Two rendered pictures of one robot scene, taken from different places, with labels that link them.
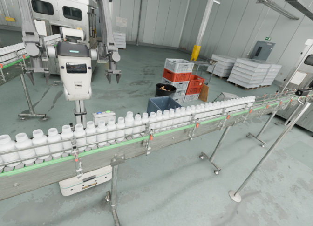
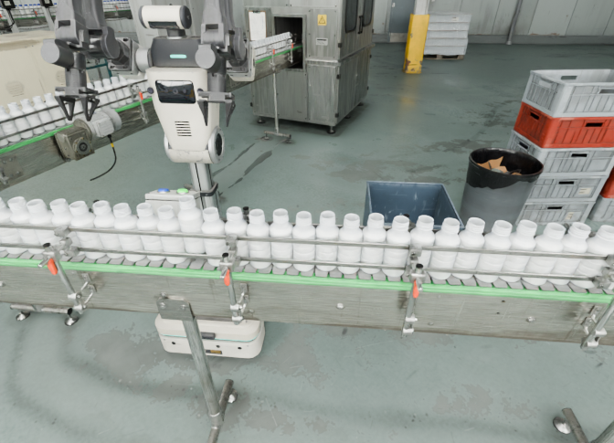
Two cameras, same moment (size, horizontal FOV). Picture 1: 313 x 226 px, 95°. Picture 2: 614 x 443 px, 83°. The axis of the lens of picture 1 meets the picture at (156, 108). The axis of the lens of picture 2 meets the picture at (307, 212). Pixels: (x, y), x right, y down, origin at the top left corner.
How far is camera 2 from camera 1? 0.71 m
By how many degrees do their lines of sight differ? 36
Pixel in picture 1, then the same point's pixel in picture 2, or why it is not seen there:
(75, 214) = (164, 393)
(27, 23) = (63, 4)
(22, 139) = not seen: outside the picture
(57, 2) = not seen: outside the picture
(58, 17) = not seen: outside the picture
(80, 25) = (325, 8)
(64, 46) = (160, 47)
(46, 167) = (33, 269)
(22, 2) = not seen: outside the picture
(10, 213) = (98, 340)
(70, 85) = (169, 130)
